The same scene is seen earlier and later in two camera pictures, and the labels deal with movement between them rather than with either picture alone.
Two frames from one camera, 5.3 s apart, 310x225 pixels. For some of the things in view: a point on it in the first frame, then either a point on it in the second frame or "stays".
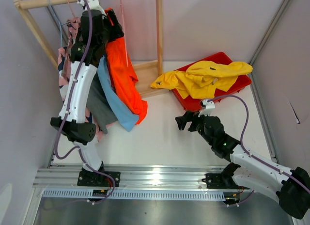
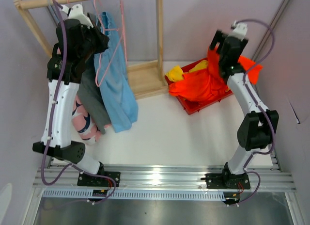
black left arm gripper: [116, 31] → [102, 40]
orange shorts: [123, 77] → [208, 84]
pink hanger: [124, 36] stays
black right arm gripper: [181, 121] → [219, 37]
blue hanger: [60, 24] stays
